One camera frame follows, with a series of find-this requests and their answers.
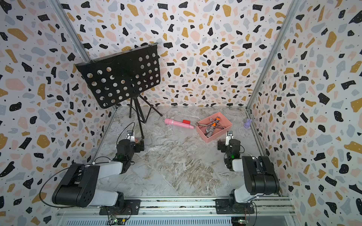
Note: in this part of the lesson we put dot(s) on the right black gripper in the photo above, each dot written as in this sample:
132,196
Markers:
222,144

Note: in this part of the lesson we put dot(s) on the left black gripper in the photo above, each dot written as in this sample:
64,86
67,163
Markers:
136,147

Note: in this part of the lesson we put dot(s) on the pink plastic storage box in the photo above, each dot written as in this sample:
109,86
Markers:
201,127

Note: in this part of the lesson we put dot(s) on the orange handled adjustable wrench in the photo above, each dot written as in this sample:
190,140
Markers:
213,125

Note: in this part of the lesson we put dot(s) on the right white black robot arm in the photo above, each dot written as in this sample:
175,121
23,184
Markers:
259,175

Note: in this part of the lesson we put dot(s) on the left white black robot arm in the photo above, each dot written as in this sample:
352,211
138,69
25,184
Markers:
78,188

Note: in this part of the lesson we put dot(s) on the pink cylindrical flashlight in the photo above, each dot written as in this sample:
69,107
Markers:
178,123

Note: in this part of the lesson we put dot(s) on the black perforated music stand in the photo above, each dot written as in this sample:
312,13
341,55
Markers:
116,78

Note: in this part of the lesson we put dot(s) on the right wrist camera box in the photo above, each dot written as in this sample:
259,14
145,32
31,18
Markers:
229,135

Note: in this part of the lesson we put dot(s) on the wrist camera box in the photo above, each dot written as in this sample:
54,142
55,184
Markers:
130,136
229,135

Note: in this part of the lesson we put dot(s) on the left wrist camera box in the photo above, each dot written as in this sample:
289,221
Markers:
130,136

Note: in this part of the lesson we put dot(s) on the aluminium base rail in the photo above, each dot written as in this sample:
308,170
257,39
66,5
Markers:
186,211

